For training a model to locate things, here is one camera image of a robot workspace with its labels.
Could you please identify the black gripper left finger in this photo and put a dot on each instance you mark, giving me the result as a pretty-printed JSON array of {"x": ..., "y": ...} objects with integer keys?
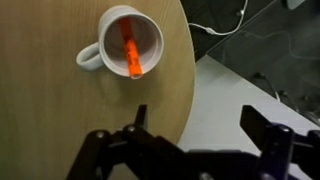
[{"x": 113, "y": 150}]

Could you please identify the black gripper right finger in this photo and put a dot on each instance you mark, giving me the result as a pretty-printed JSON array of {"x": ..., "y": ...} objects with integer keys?
[{"x": 276, "y": 143}]

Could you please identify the orange marker pen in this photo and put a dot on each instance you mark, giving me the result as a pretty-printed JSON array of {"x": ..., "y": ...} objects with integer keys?
[{"x": 131, "y": 53}]

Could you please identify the white ceramic mug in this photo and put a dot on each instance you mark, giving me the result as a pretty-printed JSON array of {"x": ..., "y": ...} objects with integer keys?
[{"x": 110, "y": 56}]

